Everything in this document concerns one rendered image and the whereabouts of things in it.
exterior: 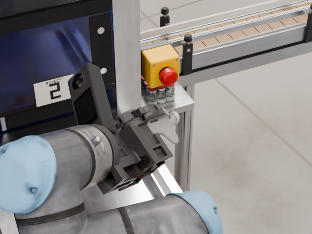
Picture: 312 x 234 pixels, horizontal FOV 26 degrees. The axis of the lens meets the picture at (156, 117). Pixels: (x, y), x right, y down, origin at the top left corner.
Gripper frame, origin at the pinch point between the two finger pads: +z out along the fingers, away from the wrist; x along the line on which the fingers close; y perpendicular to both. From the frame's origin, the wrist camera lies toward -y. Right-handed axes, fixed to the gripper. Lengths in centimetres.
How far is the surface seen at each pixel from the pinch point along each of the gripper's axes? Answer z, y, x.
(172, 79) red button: 43.3, -13.3, -13.4
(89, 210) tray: 20.1, 1.5, -34.1
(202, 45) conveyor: 67, -21, -12
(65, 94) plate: 27.7, -22.3, -28.6
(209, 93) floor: 191, -33, -68
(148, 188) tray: 30.0, 4.1, -25.8
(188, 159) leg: 84, -2, -42
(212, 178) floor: 149, 2, -71
